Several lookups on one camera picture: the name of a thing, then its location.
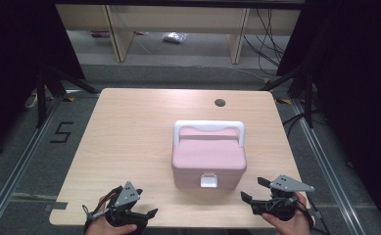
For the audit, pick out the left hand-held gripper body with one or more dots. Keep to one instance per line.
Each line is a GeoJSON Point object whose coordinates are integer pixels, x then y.
{"type": "Point", "coordinates": [127, 197]}

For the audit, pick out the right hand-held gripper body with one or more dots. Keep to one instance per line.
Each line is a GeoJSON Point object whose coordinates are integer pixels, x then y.
{"type": "Point", "coordinates": [289, 185]}

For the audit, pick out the person's left hand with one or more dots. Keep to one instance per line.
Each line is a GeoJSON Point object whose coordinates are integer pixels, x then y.
{"type": "Point", "coordinates": [106, 229]}

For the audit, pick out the person's right hand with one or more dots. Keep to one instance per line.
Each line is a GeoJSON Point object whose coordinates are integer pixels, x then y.
{"type": "Point", "coordinates": [292, 226]}

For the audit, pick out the grey tape patch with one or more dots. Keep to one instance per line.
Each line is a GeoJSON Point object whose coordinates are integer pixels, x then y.
{"type": "Point", "coordinates": [56, 206]}

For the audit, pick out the yellow black tape piece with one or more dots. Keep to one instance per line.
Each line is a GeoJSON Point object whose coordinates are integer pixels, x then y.
{"type": "Point", "coordinates": [284, 101]}
{"type": "Point", "coordinates": [69, 99]}
{"type": "Point", "coordinates": [266, 80]}

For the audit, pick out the black metal stand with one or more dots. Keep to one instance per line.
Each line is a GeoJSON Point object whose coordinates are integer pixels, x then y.
{"type": "Point", "coordinates": [309, 98]}
{"type": "Point", "coordinates": [41, 98]}

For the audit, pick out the black curtain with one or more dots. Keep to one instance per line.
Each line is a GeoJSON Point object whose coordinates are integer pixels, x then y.
{"type": "Point", "coordinates": [357, 81]}
{"type": "Point", "coordinates": [11, 65]}

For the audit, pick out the clear plastic bag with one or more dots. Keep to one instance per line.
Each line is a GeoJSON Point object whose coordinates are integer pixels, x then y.
{"type": "Point", "coordinates": [174, 37]}

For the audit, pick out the small pink object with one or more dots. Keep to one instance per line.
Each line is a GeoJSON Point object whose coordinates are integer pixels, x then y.
{"type": "Point", "coordinates": [100, 34]}

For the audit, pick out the aluminium floor rail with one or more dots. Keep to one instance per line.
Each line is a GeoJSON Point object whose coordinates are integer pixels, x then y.
{"type": "Point", "coordinates": [328, 169]}
{"type": "Point", "coordinates": [21, 166]}

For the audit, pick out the light wooden desk frame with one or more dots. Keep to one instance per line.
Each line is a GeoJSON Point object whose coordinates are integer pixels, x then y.
{"type": "Point", "coordinates": [178, 19]}

